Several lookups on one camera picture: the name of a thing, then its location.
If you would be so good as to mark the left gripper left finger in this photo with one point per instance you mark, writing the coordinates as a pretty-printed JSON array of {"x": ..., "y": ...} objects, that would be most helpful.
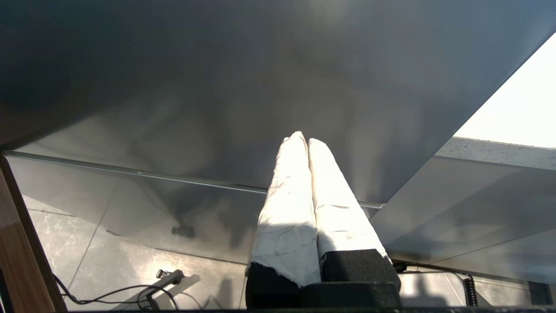
[{"x": 286, "y": 217}]

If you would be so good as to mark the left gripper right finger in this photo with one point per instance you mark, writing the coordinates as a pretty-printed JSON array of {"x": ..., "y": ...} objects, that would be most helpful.
[{"x": 343, "y": 217}]

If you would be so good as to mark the grey appliance front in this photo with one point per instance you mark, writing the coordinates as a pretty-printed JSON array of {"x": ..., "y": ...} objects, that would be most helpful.
[{"x": 173, "y": 87}]

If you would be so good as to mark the dark rectangular vent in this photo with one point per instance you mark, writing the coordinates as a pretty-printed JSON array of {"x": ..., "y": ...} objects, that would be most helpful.
[{"x": 540, "y": 293}]

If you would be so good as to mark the white tall cabinet panel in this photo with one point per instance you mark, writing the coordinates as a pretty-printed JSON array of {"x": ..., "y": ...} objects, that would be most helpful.
[{"x": 530, "y": 104}]

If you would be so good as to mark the brown wooden panel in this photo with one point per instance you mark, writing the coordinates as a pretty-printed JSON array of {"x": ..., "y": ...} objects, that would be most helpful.
[{"x": 21, "y": 269}]

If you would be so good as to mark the grey metal floor bracket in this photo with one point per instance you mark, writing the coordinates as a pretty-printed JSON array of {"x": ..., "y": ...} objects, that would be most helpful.
[{"x": 171, "y": 276}]

